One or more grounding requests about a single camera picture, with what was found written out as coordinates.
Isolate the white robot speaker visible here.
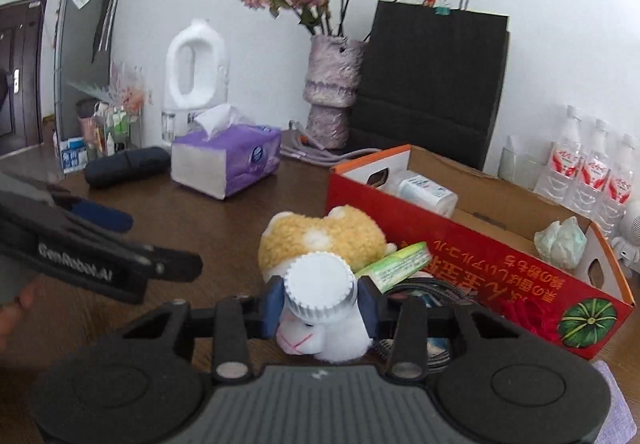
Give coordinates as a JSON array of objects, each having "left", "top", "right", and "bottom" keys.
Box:
[{"left": 611, "top": 198, "right": 640, "bottom": 281}]

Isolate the red artificial rose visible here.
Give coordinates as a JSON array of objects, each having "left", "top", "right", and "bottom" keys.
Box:
[{"left": 500, "top": 297, "right": 563, "bottom": 343}]

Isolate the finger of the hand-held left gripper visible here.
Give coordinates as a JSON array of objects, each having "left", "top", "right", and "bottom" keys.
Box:
[
  {"left": 65, "top": 201, "right": 135, "bottom": 234},
  {"left": 142, "top": 247, "right": 204, "bottom": 282}
]

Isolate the clear glass cup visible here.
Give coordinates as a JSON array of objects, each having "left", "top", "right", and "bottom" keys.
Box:
[{"left": 497, "top": 134, "right": 546, "bottom": 190}]

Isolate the grey refrigerator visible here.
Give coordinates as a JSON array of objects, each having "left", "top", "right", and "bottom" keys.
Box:
[{"left": 54, "top": 0, "right": 123, "bottom": 170}]

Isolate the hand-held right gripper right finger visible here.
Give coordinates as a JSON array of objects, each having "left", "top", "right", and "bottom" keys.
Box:
[{"left": 356, "top": 275, "right": 521, "bottom": 383}]

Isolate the pale green crumpled bag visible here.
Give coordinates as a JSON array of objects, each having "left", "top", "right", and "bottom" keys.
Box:
[{"left": 534, "top": 217, "right": 587, "bottom": 270}]

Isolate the grey braided cable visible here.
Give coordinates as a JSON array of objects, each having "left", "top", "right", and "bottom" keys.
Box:
[{"left": 279, "top": 120, "right": 383, "bottom": 168}]

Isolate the blue and white carton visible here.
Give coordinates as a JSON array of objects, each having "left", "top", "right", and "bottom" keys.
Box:
[{"left": 59, "top": 137, "right": 87, "bottom": 173}]

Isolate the clear red label water bottle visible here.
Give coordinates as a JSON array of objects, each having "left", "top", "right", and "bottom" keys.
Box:
[
  {"left": 597, "top": 134, "right": 640, "bottom": 240},
  {"left": 570, "top": 118, "right": 615, "bottom": 227},
  {"left": 534, "top": 105, "right": 585, "bottom": 212}
]

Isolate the green wipes packet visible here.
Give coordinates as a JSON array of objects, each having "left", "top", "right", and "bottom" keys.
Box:
[{"left": 356, "top": 241, "right": 434, "bottom": 294}]

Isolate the yellow and white plush sheep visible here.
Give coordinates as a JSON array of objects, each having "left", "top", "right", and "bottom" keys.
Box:
[{"left": 257, "top": 204, "right": 398, "bottom": 365}]

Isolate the purple tissue pack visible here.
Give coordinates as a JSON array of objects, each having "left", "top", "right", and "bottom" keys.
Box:
[{"left": 171, "top": 104, "right": 284, "bottom": 200}]

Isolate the black braided cable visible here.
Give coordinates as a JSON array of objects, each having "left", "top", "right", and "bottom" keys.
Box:
[{"left": 377, "top": 281, "right": 453, "bottom": 372}]

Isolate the white plastic canister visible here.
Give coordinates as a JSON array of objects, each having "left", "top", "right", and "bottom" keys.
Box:
[{"left": 385, "top": 169, "right": 459, "bottom": 218}]

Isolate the brown door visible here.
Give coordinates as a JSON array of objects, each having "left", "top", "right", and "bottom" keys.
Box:
[{"left": 0, "top": 0, "right": 49, "bottom": 159}]

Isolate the red cardboard box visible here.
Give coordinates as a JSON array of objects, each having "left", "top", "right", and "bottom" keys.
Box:
[{"left": 326, "top": 144, "right": 635, "bottom": 360}]

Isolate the person's left hand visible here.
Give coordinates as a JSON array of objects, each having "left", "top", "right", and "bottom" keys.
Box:
[{"left": 0, "top": 283, "right": 39, "bottom": 353}]

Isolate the white ribbed round cap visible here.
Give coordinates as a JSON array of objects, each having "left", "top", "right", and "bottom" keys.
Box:
[{"left": 282, "top": 251, "right": 359, "bottom": 325}]

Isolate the black paper bag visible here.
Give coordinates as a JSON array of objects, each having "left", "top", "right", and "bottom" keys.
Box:
[{"left": 347, "top": 0, "right": 511, "bottom": 172}]

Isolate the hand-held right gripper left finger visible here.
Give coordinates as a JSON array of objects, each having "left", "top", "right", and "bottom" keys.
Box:
[{"left": 122, "top": 280, "right": 287, "bottom": 384}]

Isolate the pale plastic flower decoration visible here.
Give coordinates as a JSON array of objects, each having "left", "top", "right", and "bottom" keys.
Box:
[{"left": 67, "top": 62, "right": 152, "bottom": 117}]

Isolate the dark navy glasses case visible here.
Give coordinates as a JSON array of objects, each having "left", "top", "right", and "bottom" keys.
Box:
[{"left": 84, "top": 147, "right": 172, "bottom": 189}]

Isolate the white plastic jug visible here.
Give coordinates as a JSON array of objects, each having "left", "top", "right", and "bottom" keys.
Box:
[{"left": 161, "top": 18, "right": 232, "bottom": 145}]

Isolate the rack of small bottles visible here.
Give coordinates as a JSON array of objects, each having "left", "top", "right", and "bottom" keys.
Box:
[{"left": 75, "top": 97, "right": 143, "bottom": 160}]

